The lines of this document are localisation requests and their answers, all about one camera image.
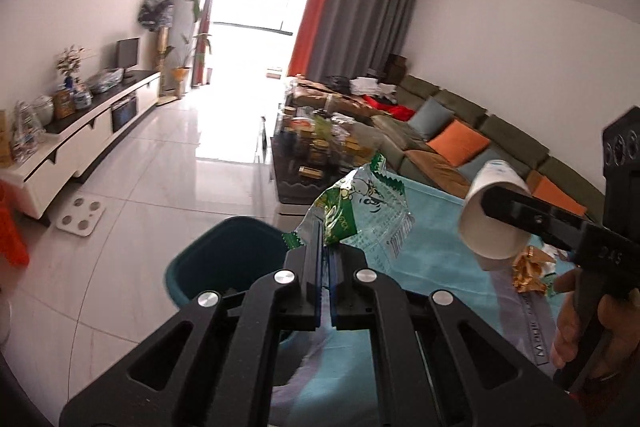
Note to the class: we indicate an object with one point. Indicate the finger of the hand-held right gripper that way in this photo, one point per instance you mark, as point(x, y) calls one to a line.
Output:
point(525, 209)

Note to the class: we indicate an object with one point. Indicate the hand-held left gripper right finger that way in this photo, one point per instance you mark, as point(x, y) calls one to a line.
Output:
point(336, 292)

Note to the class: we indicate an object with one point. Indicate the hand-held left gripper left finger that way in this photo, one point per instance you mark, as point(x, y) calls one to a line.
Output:
point(316, 292)

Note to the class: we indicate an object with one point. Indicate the white paper cup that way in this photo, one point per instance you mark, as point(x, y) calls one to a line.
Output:
point(500, 177)

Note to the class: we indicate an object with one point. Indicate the green and white snack bag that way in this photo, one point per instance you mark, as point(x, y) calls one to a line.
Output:
point(360, 202)

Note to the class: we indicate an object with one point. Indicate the teal trash bin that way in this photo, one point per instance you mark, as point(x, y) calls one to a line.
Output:
point(225, 252)

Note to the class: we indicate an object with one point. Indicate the person's right hand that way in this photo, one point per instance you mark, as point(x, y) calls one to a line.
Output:
point(620, 332)

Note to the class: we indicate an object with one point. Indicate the orange cushion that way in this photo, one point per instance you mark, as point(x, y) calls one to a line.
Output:
point(557, 197)
point(457, 142)

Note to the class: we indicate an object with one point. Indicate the crumpled gold wrapper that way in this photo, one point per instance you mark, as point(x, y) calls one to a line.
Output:
point(530, 272)

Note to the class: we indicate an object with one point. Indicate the blue-grey cushion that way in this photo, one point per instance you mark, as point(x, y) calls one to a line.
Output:
point(472, 169)
point(427, 119)

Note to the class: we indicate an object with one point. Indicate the small green wrapper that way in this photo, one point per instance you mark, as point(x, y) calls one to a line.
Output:
point(552, 286)

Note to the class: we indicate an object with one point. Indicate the green sofa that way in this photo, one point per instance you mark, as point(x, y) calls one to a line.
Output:
point(500, 127)

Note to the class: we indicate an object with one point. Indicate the brown sofa seat mat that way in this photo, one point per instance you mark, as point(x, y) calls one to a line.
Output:
point(435, 172)

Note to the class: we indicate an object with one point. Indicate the black coffee table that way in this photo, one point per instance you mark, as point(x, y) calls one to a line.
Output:
point(295, 189)

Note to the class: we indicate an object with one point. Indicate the cluster of jars and snacks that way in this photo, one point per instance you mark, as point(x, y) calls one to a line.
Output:
point(325, 142)

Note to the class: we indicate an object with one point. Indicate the red cloth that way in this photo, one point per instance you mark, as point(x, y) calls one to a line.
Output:
point(390, 109)

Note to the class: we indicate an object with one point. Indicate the brown cardboard boxes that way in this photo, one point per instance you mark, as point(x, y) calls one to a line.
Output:
point(396, 69)

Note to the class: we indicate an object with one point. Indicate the brown patterned throw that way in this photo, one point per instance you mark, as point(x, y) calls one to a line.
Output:
point(320, 99)

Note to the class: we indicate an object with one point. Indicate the white clothes pile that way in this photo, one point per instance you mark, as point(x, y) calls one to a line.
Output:
point(367, 86)

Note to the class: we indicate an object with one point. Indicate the black bag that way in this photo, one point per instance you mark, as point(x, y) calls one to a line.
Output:
point(340, 82)

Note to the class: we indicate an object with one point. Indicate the white bathroom scale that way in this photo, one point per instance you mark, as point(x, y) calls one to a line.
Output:
point(80, 217)

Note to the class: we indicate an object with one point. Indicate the orange and grey curtain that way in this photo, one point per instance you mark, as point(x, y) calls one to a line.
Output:
point(350, 22)

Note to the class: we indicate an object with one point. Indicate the large-leaf potted plant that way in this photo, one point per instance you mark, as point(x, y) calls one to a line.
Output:
point(187, 57)

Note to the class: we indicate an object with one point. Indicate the white and black TV cabinet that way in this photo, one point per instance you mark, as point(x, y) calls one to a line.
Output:
point(85, 142)

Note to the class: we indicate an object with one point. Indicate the window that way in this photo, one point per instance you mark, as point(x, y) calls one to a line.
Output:
point(260, 2)

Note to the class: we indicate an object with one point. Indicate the crumpled plastic bag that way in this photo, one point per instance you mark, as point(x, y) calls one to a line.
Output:
point(106, 81)

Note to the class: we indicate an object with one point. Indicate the striped red-grey curtain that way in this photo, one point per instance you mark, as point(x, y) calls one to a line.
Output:
point(210, 7)

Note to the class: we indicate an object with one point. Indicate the black monitor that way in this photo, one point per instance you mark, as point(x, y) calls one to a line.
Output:
point(128, 53)

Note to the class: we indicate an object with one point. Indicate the white standing air conditioner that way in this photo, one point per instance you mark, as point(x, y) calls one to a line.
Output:
point(182, 17)

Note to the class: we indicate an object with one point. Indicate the orange plastic stool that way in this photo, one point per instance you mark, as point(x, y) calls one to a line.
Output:
point(11, 232)

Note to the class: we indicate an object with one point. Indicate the brown snack box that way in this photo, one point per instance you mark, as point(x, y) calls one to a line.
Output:
point(64, 104)

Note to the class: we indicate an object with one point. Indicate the standing fan with patterned cover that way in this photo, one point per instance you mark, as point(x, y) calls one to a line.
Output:
point(155, 9)

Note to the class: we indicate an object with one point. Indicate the white ceramic jar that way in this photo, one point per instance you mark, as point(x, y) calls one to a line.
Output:
point(42, 109)

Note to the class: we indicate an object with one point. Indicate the clear plastic bag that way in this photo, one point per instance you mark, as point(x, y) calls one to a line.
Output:
point(27, 132)

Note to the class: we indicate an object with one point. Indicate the blue-white vase with flowers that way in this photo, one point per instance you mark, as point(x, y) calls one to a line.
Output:
point(70, 62)

